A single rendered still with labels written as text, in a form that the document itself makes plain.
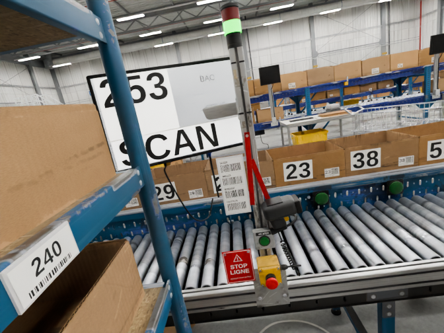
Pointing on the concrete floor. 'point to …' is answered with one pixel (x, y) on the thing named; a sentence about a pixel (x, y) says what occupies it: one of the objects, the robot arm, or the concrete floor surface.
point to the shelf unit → (40, 39)
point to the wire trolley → (392, 117)
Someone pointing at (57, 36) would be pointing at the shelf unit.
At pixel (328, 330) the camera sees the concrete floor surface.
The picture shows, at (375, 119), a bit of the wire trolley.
